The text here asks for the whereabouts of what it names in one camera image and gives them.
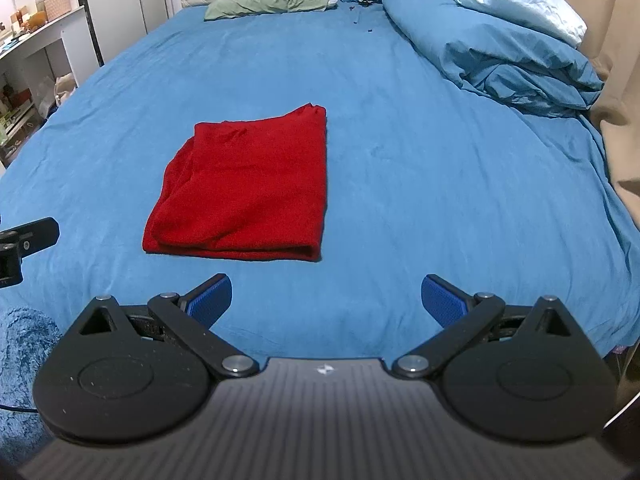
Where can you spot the white desk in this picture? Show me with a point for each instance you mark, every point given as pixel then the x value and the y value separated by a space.
pixel 45 35

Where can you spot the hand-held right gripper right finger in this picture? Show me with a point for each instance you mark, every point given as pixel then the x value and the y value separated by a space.
pixel 442 301

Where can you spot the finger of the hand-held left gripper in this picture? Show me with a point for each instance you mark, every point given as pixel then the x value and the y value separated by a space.
pixel 35 236

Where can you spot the beige curtain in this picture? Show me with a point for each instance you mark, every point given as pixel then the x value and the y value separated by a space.
pixel 620 85

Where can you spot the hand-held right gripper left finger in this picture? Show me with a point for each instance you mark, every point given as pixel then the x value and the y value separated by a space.
pixel 212 301

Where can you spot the white wardrobe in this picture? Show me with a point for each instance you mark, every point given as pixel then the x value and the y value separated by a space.
pixel 125 0

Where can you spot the white plastic bag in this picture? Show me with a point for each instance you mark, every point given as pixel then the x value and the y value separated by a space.
pixel 64 91

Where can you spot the black pole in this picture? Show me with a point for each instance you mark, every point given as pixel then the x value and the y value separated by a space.
pixel 90 15

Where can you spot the blue duvet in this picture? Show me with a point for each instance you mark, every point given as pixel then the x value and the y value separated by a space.
pixel 490 50

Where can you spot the blue bed sheet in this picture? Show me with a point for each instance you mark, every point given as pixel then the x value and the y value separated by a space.
pixel 425 185

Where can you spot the red knit sweater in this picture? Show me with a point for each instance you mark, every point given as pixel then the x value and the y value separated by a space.
pixel 250 185

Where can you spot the blue fluffy rug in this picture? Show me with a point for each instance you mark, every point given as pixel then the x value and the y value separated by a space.
pixel 25 360

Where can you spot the green pillow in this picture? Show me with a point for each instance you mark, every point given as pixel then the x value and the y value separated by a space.
pixel 265 1

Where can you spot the wicker basket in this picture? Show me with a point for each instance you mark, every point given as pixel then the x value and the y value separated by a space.
pixel 58 5

